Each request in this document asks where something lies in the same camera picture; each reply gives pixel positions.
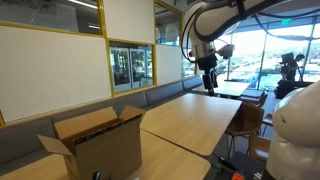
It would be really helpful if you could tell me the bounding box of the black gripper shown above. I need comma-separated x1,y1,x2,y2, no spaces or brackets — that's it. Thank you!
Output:
199,54,219,97

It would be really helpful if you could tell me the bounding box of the brown cardboard box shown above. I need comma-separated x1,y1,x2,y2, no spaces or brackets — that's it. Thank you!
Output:
37,105,147,180

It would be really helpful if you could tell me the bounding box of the light wooden background table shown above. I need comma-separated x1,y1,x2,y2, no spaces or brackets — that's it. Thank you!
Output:
192,80,251,100

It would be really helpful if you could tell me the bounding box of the brown wooden chair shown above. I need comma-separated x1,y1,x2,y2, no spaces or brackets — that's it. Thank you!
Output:
239,91,269,108
261,113,274,136
225,103,265,161
248,134,272,164

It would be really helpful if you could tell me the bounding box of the glass door display fridge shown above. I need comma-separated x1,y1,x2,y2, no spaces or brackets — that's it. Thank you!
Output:
129,48,148,90
110,47,133,94

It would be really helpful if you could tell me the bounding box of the black equipment base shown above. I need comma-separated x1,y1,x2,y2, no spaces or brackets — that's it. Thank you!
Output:
206,151,268,180

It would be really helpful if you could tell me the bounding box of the green exit sign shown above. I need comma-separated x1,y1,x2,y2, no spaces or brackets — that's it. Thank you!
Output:
280,18,293,27

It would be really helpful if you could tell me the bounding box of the small orange device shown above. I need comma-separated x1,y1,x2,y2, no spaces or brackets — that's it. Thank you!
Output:
230,172,246,180

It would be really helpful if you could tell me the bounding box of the grey upholstered bench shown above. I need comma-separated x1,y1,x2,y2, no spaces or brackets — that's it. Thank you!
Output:
0,75,204,175

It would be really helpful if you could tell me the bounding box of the black camera on stand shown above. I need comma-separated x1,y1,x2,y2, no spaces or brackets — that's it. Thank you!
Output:
274,52,314,100

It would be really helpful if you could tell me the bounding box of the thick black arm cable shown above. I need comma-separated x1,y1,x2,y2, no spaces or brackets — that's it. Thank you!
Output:
180,2,320,64

